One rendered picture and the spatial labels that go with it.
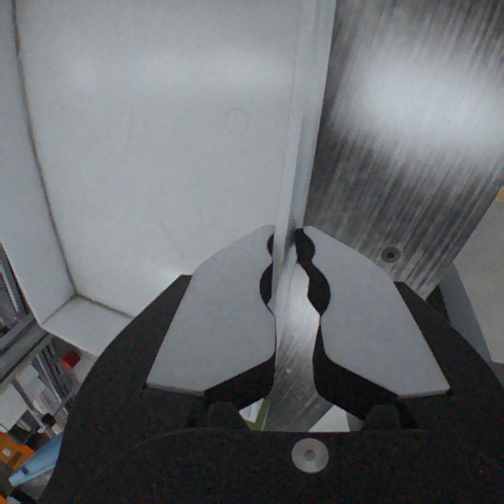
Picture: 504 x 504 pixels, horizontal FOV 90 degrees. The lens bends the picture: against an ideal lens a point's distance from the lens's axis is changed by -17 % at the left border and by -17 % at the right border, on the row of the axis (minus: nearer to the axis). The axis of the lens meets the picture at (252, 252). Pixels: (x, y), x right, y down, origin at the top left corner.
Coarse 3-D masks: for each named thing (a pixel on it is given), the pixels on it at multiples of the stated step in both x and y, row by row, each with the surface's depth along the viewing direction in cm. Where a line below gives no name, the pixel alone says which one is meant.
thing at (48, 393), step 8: (0, 272) 45; (0, 280) 47; (0, 296) 50; (8, 296) 49; (0, 304) 52; (8, 304) 51; (0, 312) 55; (8, 312) 53; (16, 312) 51; (8, 320) 55; (40, 368) 64; (40, 376) 68; (48, 384) 69; (48, 392) 74; (48, 400) 79; (56, 400) 75; (56, 416) 88; (64, 416) 83; (64, 424) 90
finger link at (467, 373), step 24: (408, 288) 8; (432, 312) 7; (432, 336) 7; (456, 336) 7; (456, 360) 6; (480, 360) 6; (456, 384) 6; (480, 384) 5; (408, 408) 5; (432, 408) 5; (456, 408) 5; (480, 408) 5; (456, 432) 5; (480, 432) 5
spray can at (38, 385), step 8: (32, 384) 66; (40, 384) 68; (32, 392) 65; (40, 392) 68; (16, 400) 61; (32, 400) 65; (16, 408) 60; (24, 408) 62; (8, 416) 58; (16, 416) 60; (0, 424) 56; (8, 424) 57; (0, 432) 55
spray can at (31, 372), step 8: (32, 368) 64; (24, 376) 61; (32, 376) 63; (24, 384) 61; (8, 392) 57; (16, 392) 58; (0, 400) 55; (8, 400) 56; (0, 408) 54; (8, 408) 56; (0, 416) 54
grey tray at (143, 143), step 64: (0, 0) 12; (64, 0) 12; (128, 0) 12; (192, 0) 11; (256, 0) 10; (320, 0) 7; (0, 64) 14; (64, 64) 15; (128, 64) 14; (192, 64) 13; (256, 64) 12; (320, 64) 9; (0, 128) 16; (64, 128) 17; (128, 128) 16; (192, 128) 14; (256, 128) 13; (0, 192) 17; (64, 192) 20; (128, 192) 18; (192, 192) 16; (256, 192) 15; (64, 256) 24; (128, 256) 21; (192, 256) 19; (64, 320) 24; (128, 320) 25
